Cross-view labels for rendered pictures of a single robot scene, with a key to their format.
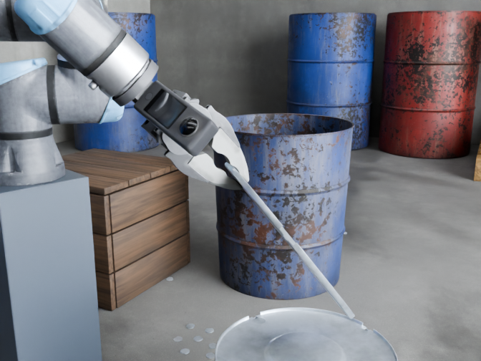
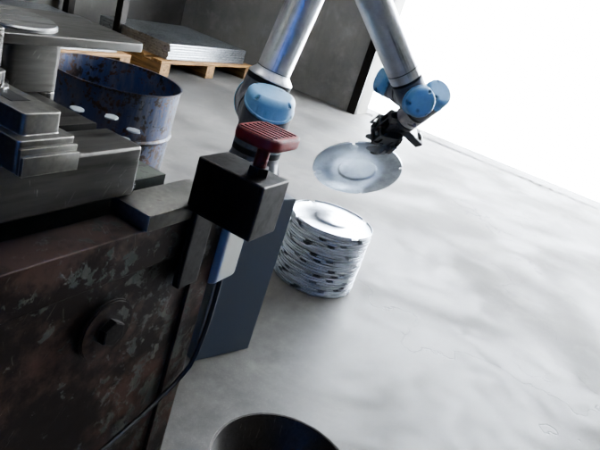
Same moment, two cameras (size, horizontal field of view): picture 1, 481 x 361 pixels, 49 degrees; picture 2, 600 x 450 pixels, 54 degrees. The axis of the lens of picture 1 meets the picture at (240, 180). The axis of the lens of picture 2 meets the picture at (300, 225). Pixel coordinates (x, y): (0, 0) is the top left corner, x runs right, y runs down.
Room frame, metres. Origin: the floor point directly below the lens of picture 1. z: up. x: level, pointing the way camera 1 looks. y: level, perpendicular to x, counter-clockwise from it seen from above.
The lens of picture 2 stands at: (0.98, 1.78, 0.92)
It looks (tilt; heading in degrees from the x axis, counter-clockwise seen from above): 22 degrees down; 266
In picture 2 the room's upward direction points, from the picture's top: 19 degrees clockwise
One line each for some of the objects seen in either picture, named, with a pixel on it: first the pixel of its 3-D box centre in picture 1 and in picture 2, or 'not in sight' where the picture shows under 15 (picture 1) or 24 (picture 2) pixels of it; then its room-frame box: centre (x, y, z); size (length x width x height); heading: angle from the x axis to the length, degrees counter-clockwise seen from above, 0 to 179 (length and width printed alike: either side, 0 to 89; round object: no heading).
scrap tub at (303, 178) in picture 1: (280, 200); (104, 143); (1.57, -0.12, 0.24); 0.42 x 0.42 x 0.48
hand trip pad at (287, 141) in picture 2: not in sight; (261, 160); (1.00, 1.12, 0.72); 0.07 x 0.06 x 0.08; 64
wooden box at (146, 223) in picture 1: (101, 219); not in sight; (1.58, 0.43, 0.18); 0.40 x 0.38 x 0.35; 61
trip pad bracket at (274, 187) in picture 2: not in sight; (226, 231); (1.02, 1.11, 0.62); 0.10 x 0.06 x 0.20; 154
